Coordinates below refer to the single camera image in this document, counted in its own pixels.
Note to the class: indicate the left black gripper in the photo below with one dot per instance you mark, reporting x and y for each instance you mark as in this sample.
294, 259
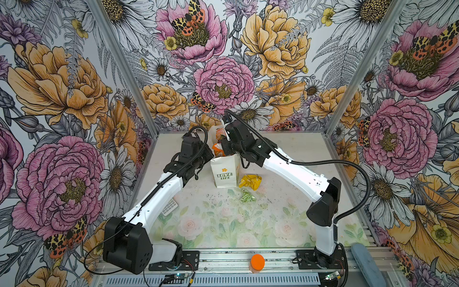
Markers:
208, 155

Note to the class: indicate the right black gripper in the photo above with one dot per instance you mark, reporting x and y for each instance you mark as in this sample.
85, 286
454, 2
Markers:
225, 144

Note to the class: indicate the white paper bag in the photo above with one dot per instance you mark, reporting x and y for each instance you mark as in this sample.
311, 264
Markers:
225, 169

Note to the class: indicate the yellow snack packet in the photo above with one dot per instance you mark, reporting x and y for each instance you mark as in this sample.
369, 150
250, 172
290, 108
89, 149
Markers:
251, 181

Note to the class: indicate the orange white snack packet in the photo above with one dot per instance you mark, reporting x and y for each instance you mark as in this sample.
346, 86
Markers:
220, 134

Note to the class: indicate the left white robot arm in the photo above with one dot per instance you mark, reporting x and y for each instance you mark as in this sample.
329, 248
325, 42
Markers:
127, 244

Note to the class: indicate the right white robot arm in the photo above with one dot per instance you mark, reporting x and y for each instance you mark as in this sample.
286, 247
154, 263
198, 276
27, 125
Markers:
323, 193

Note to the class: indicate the white calculator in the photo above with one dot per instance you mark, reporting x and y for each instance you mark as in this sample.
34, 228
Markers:
170, 207

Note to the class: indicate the small green candy wrapper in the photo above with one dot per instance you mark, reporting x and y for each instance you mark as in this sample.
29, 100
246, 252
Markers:
247, 197

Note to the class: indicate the orange round button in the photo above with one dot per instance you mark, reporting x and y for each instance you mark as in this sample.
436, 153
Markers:
257, 263

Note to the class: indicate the left green circuit board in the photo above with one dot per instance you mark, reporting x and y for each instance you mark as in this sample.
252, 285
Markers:
178, 276

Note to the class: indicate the green circuit board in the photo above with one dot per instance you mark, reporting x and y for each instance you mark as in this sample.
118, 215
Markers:
178, 276
333, 276

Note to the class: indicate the right green circuit board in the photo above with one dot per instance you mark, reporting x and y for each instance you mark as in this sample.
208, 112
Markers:
333, 276

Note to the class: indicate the grey blue padded object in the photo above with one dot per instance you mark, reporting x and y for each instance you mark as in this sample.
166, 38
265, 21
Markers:
367, 266

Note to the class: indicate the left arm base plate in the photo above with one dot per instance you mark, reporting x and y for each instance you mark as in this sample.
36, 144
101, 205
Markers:
186, 261

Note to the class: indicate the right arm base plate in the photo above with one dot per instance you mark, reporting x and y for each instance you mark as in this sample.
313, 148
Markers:
311, 259

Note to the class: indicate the aluminium front rail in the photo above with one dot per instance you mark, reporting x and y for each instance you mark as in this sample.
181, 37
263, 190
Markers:
276, 260

